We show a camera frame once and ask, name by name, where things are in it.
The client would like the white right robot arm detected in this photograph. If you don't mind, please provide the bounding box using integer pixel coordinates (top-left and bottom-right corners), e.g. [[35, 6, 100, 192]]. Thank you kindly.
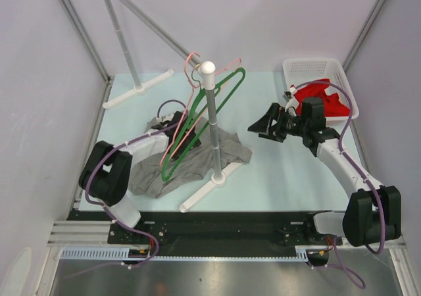
[[267, 97, 401, 247]]

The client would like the white clothes rack with poles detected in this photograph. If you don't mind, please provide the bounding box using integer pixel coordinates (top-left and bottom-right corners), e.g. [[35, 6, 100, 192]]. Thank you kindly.
[[103, 0, 235, 213]]

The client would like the white plastic basket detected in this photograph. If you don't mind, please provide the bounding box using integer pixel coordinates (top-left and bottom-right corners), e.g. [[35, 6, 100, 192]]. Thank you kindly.
[[282, 57, 359, 123]]

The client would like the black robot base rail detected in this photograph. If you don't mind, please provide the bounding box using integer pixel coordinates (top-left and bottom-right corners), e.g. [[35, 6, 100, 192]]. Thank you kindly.
[[67, 210, 343, 266]]

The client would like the pink wire hanger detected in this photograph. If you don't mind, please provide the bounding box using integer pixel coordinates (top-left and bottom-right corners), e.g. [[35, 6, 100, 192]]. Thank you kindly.
[[159, 51, 242, 167]]

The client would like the red t shirt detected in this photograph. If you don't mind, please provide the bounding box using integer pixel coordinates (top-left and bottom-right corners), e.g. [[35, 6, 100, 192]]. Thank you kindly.
[[295, 78, 350, 117]]

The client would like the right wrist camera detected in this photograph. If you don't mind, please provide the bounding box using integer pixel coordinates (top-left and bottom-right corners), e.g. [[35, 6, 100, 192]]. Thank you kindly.
[[284, 85, 299, 116]]

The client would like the grey t shirt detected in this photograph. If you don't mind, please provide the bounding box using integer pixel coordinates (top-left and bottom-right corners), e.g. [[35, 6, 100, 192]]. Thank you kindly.
[[128, 128, 253, 199]]

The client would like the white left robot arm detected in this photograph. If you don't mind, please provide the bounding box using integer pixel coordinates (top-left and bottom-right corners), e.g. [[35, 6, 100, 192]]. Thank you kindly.
[[79, 111, 214, 243]]

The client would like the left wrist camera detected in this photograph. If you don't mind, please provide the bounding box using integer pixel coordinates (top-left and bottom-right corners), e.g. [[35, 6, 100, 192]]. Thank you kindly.
[[156, 113, 174, 123]]

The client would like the white slotted cable duct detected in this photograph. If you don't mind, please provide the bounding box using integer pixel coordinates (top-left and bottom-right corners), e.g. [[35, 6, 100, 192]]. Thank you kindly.
[[61, 247, 330, 263]]

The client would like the green plastic hanger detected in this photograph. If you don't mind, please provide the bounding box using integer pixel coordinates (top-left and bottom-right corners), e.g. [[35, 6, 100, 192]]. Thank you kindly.
[[161, 66, 247, 181]]

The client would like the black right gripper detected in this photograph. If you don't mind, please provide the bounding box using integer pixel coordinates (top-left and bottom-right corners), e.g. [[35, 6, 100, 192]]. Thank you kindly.
[[248, 103, 309, 143]]

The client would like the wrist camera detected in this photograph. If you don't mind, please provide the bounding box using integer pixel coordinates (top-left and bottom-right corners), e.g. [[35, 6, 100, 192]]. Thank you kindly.
[[156, 113, 174, 123], [284, 85, 299, 116]]

